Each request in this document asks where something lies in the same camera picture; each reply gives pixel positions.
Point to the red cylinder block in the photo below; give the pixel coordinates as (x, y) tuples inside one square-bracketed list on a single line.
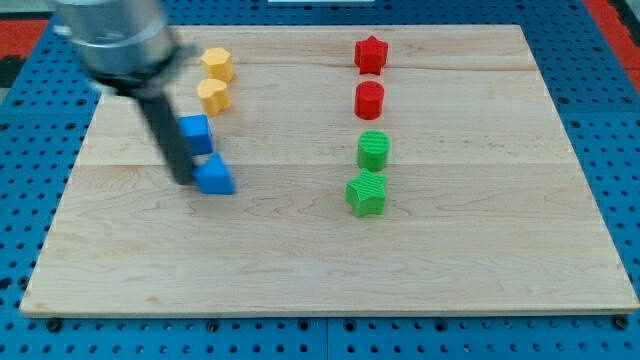
[(369, 98)]

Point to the blue cube block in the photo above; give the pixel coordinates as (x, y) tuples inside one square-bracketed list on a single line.
[(197, 132)]

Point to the black pusher stick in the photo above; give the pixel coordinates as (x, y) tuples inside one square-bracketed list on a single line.
[(172, 144)]

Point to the green cylinder block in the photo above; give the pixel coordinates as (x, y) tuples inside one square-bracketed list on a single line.
[(373, 149)]

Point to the red star block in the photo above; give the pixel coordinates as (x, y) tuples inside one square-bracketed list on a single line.
[(370, 55)]

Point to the wooden board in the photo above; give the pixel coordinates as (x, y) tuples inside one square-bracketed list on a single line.
[(487, 210)]

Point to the yellow hexagon block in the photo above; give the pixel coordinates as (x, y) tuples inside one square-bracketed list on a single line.
[(217, 64)]

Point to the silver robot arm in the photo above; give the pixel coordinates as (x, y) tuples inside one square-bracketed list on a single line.
[(129, 50)]

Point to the yellow heart block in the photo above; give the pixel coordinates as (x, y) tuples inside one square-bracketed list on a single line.
[(214, 96)]

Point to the green star block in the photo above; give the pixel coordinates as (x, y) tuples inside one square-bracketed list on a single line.
[(366, 193)]

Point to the blue triangle block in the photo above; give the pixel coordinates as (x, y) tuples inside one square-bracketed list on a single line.
[(213, 177)]

